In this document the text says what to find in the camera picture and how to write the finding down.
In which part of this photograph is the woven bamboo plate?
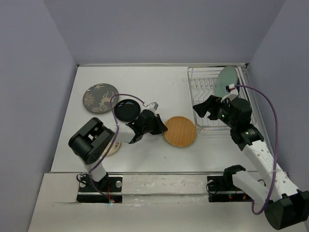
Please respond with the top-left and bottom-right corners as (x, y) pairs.
(164, 116), (197, 147)

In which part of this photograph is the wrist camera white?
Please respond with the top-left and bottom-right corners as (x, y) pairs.
(144, 102), (158, 114)
(221, 84), (239, 103)

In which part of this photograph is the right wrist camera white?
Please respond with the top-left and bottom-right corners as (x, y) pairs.
(221, 84), (239, 103)

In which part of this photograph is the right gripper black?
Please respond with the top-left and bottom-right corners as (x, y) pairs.
(192, 95), (237, 129)

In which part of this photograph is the dark blue leaf dish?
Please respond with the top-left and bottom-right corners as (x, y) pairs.
(235, 78), (240, 96)

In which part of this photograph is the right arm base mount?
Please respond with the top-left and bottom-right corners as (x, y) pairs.
(206, 175), (252, 203)

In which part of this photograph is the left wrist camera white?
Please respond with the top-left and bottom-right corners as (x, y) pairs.
(144, 102), (158, 114)

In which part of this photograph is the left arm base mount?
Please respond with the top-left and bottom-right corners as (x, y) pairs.
(76, 173), (123, 204)

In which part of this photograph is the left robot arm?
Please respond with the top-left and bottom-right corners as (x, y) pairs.
(68, 109), (168, 192)

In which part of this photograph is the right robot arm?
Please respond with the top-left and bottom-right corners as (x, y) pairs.
(193, 95), (309, 230)

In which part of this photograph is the black glossy plate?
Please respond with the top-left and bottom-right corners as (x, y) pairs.
(114, 99), (141, 122)

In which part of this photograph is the cream plate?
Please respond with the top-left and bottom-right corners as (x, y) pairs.
(102, 142), (122, 156)

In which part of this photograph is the teal flower plate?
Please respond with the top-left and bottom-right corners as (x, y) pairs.
(214, 66), (239, 98)

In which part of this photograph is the grey deer pattern plate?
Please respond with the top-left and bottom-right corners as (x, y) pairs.
(83, 83), (119, 114)

